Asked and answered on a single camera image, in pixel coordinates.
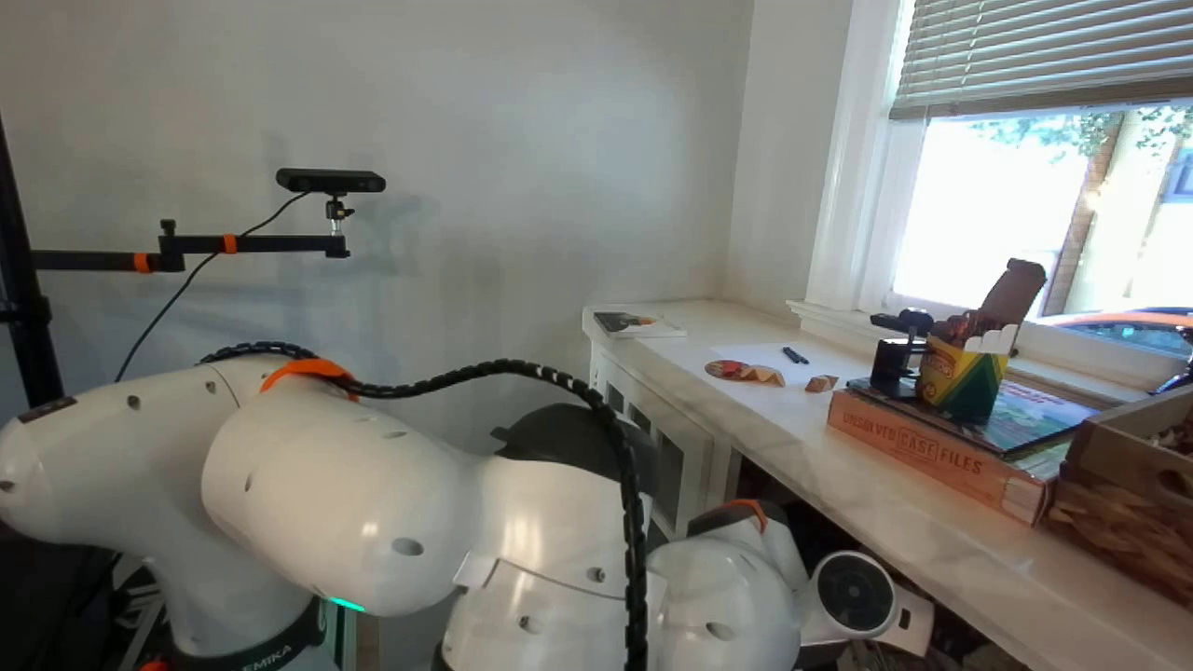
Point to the white wooden cupboard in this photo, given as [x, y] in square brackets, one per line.
[944, 546]

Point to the white framed window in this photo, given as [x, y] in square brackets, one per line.
[983, 210]

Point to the black metal desk gadget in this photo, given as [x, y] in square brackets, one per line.
[895, 359]

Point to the black stereo camera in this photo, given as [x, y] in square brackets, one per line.
[329, 179]

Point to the brown card in cup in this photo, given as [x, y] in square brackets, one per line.
[1008, 300]

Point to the black camera boom stand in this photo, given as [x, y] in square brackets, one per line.
[261, 242]

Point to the flat brown cardboard box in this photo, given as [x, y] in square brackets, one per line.
[933, 451]

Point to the orange items on counter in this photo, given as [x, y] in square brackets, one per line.
[743, 370]

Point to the small brown item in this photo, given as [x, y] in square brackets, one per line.
[823, 380]

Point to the grey slatted window blind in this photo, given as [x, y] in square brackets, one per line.
[1045, 57]

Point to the white glass pane cupboard door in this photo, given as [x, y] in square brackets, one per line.
[702, 471]

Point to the black marker pen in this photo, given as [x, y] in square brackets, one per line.
[796, 354]

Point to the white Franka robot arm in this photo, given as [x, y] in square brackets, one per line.
[322, 508]

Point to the dark hardcover book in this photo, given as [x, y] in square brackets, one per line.
[1028, 416]

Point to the brown wooden crate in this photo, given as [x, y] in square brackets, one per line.
[1125, 488]

